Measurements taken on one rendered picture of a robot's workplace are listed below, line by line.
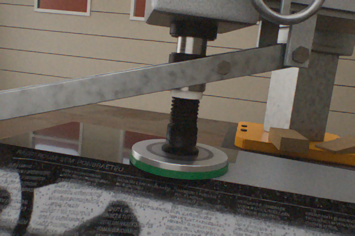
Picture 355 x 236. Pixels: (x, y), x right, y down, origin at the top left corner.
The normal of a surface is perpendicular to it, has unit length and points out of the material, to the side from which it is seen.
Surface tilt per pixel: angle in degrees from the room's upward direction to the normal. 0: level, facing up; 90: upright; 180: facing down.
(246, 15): 90
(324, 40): 90
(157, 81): 90
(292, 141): 90
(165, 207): 45
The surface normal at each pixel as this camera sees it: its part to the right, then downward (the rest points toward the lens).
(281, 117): -0.95, -0.05
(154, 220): -0.06, -0.60
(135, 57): -0.20, 0.14
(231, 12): 0.16, 0.18
